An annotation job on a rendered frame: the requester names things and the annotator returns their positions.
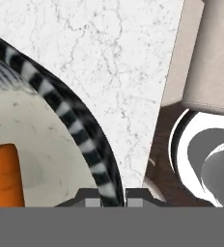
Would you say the plate with black-white striped rim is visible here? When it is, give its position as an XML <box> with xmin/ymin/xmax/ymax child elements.
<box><xmin>0</xmin><ymin>31</ymin><xmax>126</xmax><ymax>208</ymax></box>

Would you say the orange carrot with green top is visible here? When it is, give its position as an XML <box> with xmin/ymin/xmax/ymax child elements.
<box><xmin>0</xmin><ymin>129</ymin><xmax>26</xmax><ymax>208</ymax></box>

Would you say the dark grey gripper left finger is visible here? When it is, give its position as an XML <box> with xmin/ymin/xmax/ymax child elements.
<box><xmin>54</xmin><ymin>187</ymin><xmax>102</xmax><ymax>208</ymax></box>

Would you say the beige rounded block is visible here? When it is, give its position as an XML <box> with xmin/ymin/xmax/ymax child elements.
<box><xmin>181</xmin><ymin>0</ymin><xmax>224</xmax><ymax>116</ymax></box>

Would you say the white and black round thing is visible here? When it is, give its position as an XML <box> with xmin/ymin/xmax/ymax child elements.
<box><xmin>167</xmin><ymin>108</ymin><xmax>224</xmax><ymax>208</ymax></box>

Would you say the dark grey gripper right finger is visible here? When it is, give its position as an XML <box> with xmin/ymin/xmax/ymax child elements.
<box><xmin>125</xmin><ymin>187</ymin><xmax>168</xmax><ymax>208</ymax></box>

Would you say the beige cupboard front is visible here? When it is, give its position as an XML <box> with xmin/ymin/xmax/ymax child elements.
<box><xmin>159</xmin><ymin>0</ymin><xmax>206</xmax><ymax>108</ymax></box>

